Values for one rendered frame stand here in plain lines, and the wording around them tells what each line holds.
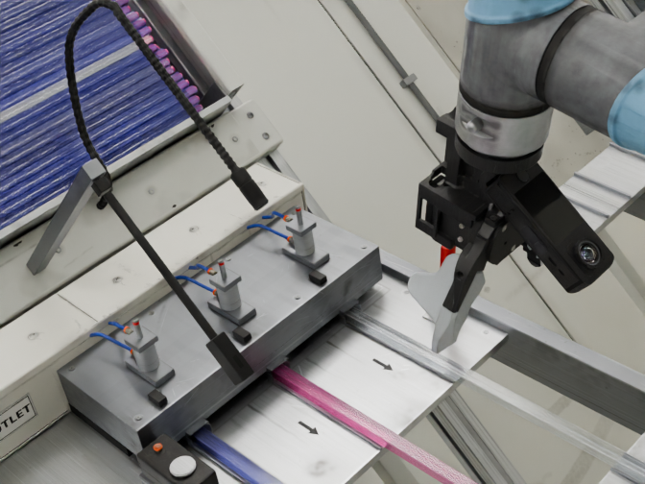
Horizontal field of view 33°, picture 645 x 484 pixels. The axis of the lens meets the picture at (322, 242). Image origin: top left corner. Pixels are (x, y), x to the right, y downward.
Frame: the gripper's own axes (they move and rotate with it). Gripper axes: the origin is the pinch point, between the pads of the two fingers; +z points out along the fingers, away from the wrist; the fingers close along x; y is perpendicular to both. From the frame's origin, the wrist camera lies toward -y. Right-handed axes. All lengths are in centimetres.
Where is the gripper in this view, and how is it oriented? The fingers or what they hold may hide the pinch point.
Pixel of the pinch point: (492, 312)
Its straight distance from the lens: 100.9
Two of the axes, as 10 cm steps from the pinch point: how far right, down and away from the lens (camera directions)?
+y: -7.2, -4.9, 4.9
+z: 0.0, 7.1, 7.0
